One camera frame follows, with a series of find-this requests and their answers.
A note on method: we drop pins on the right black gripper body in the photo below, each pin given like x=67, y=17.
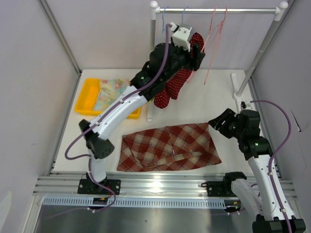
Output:
x=228, y=124

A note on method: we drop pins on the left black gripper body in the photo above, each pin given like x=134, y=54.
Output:
x=197, y=56

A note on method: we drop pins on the pink wire hanger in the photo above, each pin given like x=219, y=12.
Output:
x=215, y=41
x=206, y=46

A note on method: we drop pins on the red plaid skirt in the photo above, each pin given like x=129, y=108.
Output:
x=170, y=148

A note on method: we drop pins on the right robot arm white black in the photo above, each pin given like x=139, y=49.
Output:
x=269, y=206

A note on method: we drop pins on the red polka dot skirt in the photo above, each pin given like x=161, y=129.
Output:
x=174, y=85

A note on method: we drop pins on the pastel floral cloth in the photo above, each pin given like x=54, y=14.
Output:
x=109, y=91

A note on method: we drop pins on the metal clothes rack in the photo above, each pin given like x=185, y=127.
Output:
x=237, y=86

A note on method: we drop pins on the yellow plastic tray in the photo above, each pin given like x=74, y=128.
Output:
x=87, y=98

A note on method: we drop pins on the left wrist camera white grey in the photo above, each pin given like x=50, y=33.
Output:
x=181, y=35

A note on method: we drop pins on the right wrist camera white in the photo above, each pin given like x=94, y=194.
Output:
x=246, y=105

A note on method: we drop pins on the blue wire hanger left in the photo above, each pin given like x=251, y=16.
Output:
x=163, y=26

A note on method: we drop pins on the blue wire hanger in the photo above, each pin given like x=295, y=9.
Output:
x=163, y=26
x=183, y=13

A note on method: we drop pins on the blue wire hanger right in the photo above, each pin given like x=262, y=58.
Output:
x=183, y=13

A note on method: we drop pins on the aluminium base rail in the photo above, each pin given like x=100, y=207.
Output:
x=161, y=186

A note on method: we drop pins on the slotted cable duct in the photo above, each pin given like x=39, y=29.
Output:
x=136, y=202

